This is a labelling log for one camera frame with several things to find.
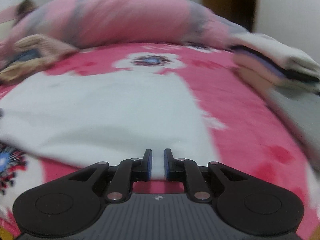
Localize beige crumpled garment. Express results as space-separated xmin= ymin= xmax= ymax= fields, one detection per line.
xmin=0 ymin=60 xmax=54 ymax=83

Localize blue jeans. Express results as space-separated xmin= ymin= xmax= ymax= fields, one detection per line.
xmin=7 ymin=49 xmax=42 ymax=65

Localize pink folded garment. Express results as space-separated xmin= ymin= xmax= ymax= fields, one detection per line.
xmin=232 ymin=54 xmax=280 ymax=83

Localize grey folded garment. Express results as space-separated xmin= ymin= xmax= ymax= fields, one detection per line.
xmin=265 ymin=82 xmax=320 ymax=165

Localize white sweatshirt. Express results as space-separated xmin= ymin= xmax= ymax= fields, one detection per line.
xmin=0 ymin=69 xmax=220 ymax=180

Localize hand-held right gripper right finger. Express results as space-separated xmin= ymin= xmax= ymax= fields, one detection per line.
xmin=163 ymin=149 xmax=251 ymax=202

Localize lavender folded garment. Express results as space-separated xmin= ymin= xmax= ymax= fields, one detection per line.
xmin=236 ymin=50 xmax=288 ymax=79

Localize pink and grey duvet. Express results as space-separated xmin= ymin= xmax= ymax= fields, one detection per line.
xmin=0 ymin=0 xmax=250 ymax=53

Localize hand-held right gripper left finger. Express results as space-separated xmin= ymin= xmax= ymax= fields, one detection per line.
xmin=68 ymin=149 xmax=153 ymax=202

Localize pink and cream headboard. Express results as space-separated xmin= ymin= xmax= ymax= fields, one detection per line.
xmin=0 ymin=6 xmax=18 ymax=42

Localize pink floral blanket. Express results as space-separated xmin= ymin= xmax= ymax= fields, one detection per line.
xmin=0 ymin=42 xmax=320 ymax=238

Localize beige folded garment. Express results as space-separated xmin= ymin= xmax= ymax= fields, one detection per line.
xmin=237 ymin=66 xmax=275 ymax=88

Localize black folded garment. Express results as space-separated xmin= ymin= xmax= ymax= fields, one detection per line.
xmin=229 ymin=44 xmax=320 ymax=83

